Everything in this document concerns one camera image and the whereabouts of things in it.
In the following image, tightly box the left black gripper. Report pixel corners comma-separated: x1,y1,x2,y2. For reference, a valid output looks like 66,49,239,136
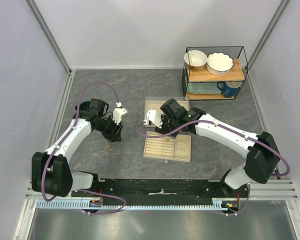
94,114,124,143

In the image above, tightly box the silver pearl bangle bracelet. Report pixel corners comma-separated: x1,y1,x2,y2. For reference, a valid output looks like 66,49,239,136
174,139,187,153

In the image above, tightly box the beige jewelry box with lid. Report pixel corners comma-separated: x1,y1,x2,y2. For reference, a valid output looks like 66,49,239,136
143,96,190,128

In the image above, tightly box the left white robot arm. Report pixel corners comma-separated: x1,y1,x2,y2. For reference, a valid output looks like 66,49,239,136
31,98,128,202

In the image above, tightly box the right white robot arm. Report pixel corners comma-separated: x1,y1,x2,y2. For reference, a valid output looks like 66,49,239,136
145,98,280,197

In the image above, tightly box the beige jewelry tray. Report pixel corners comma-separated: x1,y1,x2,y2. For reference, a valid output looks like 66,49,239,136
143,134,191,163

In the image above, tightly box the dark green mug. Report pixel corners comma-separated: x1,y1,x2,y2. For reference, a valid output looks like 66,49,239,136
74,101,90,112

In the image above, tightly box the light blue rectangular plate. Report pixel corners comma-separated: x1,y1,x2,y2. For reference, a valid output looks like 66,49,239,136
186,82,222,95

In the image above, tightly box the blue mug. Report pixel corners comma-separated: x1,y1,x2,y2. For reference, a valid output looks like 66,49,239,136
217,81,242,98

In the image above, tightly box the white bowl with floral pattern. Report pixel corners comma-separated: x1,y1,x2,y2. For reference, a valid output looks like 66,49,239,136
183,50,208,71

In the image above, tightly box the white scalloped bowl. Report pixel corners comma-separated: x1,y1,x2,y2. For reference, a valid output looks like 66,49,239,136
206,52,234,76

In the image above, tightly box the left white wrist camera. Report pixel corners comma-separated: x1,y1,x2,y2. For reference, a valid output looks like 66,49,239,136
112,107,129,125

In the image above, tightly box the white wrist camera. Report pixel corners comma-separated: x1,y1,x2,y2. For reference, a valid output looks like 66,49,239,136
143,109,163,129
112,107,129,125

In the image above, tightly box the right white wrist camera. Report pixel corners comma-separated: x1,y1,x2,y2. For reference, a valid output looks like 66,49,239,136
143,109,163,129

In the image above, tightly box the black wire shelf rack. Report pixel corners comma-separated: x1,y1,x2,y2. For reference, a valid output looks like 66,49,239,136
181,46,248,101

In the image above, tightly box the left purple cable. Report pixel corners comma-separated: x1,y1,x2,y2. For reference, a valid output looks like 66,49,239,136
41,81,127,216

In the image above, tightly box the light blue cable duct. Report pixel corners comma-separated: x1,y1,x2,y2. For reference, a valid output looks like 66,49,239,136
36,199,238,211

